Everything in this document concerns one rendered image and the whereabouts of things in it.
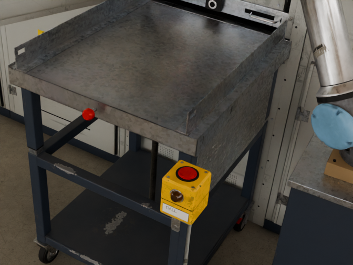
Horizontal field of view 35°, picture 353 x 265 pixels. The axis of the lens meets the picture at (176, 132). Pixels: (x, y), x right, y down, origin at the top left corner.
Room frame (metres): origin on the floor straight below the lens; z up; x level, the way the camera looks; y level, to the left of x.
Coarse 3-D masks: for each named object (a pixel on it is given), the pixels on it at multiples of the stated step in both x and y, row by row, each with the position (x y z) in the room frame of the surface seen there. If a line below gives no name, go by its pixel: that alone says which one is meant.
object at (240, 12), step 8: (184, 0) 1.94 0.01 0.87; (192, 0) 1.92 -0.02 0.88; (200, 0) 1.91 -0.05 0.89; (224, 0) 1.87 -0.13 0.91; (232, 0) 1.85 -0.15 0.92; (240, 0) 1.84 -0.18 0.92; (224, 8) 1.87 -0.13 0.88; (232, 8) 1.85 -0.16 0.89; (240, 8) 1.84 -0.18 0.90; (248, 8) 1.83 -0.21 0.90; (256, 8) 1.81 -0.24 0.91; (264, 8) 1.80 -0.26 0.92; (272, 8) 1.79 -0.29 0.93; (288, 8) 1.81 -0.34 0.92; (240, 16) 1.84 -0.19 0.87; (248, 16) 1.82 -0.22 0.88; (256, 16) 1.81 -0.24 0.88; (264, 16) 1.80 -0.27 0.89; (272, 16) 1.79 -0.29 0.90; (272, 24) 1.78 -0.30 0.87; (280, 24) 1.77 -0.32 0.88
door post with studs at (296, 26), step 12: (300, 12) 1.71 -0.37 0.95; (288, 24) 1.73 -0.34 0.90; (300, 24) 1.71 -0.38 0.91; (288, 36) 1.73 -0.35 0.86; (300, 36) 1.70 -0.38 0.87; (300, 48) 1.70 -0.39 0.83; (288, 60) 1.71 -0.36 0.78; (288, 72) 1.71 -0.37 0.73; (288, 84) 1.71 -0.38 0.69; (288, 96) 1.70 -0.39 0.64; (276, 120) 1.71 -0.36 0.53; (276, 132) 1.71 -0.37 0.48; (276, 144) 1.70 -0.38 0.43; (276, 156) 1.70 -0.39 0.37; (264, 180) 1.71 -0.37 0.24; (264, 192) 1.71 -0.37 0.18; (264, 204) 1.70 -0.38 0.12
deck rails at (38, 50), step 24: (120, 0) 1.84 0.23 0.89; (144, 0) 1.95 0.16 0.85; (72, 24) 1.60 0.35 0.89; (96, 24) 1.71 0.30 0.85; (24, 48) 1.41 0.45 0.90; (48, 48) 1.49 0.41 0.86; (264, 48) 1.57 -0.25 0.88; (24, 72) 1.36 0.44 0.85; (240, 72) 1.40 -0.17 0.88; (216, 96) 1.27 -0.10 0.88; (192, 120) 1.15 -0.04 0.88
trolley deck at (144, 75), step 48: (96, 48) 1.54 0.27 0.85; (144, 48) 1.57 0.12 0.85; (192, 48) 1.60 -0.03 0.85; (240, 48) 1.63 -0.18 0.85; (288, 48) 1.69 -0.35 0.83; (48, 96) 1.32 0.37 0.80; (96, 96) 1.27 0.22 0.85; (144, 96) 1.29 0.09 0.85; (192, 96) 1.31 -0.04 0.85; (240, 96) 1.34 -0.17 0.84; (192, 144) 1.11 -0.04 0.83
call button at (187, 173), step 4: (184, 168) 0.92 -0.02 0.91; (188, 168) 0.92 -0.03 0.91; (192, 168) 0.92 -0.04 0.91; (180, 172) 0.90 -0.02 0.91; (184, 172) 0.90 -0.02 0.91; (188, 172) 0.91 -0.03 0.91; (192, 172) 0.91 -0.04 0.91; (196, 172) 0.91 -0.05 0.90; (180, 176) 0.89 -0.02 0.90; (184, 176) 0.89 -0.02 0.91; (188, 176) 0.89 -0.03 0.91; (192, 176) 0.89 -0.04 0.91
